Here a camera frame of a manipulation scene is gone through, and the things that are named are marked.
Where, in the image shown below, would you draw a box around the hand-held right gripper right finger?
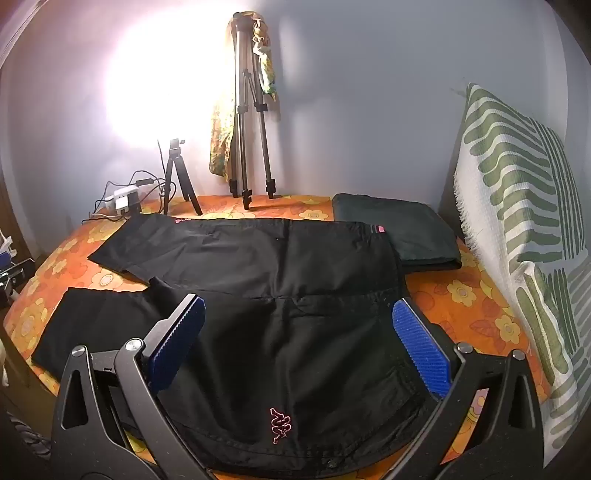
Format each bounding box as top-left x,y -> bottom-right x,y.
383,298 -> 543,480

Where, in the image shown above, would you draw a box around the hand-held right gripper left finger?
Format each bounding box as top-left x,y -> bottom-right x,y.
50,293 -> 218,480

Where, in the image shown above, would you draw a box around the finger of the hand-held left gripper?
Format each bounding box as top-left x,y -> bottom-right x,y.
0,258 -> 37,303

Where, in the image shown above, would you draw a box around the black pants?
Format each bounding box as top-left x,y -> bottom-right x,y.
31,216 -> 435,478

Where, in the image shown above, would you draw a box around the orange floral bedsheet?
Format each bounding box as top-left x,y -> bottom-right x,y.
2,194 -> 555,480

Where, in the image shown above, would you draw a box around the dark green folded cloth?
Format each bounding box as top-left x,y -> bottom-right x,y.
332,193 -> 463,274

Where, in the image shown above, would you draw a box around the white power strip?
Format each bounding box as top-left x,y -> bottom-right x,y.
105,186 -> 143,214

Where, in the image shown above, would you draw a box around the green white striped pillow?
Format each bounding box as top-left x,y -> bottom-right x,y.
452,82 -> 591,469

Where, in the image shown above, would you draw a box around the small black tripod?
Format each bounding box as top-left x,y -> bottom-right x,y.
161,137 -> 204,217

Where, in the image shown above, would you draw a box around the large black tripod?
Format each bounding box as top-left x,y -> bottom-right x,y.
226,11 -> 278,212

